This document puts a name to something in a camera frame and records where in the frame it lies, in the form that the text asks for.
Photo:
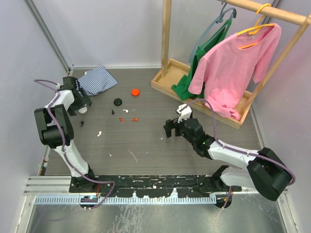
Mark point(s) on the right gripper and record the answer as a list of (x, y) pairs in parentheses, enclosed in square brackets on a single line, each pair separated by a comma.
[(170, 125)]

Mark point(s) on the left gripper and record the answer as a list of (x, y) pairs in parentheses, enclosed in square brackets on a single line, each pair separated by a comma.
[(84, 102)]

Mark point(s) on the white earbud charging case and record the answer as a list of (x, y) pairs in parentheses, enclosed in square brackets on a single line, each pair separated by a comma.
[(82, 110)]

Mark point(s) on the wooden clothes rack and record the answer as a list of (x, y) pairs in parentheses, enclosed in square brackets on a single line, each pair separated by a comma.
[(172, 70)]

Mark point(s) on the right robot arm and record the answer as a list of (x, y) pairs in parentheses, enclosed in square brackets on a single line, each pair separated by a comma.
[(256, 169)]

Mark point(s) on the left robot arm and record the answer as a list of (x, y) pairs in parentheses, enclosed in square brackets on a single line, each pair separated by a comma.
[(56, 131)]

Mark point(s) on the orange earbud charging case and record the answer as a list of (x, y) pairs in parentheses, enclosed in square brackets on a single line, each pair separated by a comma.
[(135, 92)]

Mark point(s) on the blue striped cloth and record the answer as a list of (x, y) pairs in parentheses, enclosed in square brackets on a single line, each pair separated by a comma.
[(96, 81)]

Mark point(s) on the green garment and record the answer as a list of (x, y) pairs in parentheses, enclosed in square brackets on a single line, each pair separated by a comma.
[(181, 89)]

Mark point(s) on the pink t-shirt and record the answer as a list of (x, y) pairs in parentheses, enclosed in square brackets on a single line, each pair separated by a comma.
[(225, 71)]

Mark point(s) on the yellow hanger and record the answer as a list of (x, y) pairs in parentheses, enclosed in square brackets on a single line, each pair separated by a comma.
[(255, 29)]

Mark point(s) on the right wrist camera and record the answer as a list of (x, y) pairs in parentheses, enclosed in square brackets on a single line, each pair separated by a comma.
[(184, 112)]

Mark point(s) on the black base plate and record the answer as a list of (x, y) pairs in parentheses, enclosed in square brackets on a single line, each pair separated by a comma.
[(156, 186)]

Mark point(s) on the white slotted cable duct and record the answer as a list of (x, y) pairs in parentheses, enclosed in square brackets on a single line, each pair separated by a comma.
[(91, 200)]

